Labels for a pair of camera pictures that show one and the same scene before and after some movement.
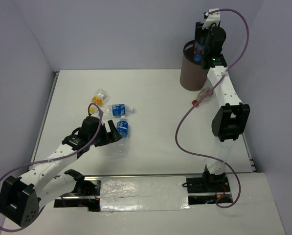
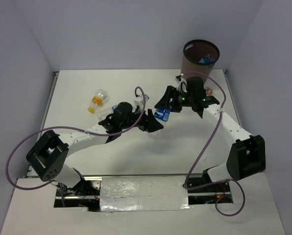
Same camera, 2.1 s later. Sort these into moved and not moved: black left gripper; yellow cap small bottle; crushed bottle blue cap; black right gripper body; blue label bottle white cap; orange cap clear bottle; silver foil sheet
Moved: blue label bottle white cap; crushed bottle blue cap; black left gripper; black right gripper body
Not moved: yellow cap small bottle; silver foil sheet; orange cap clear bottle
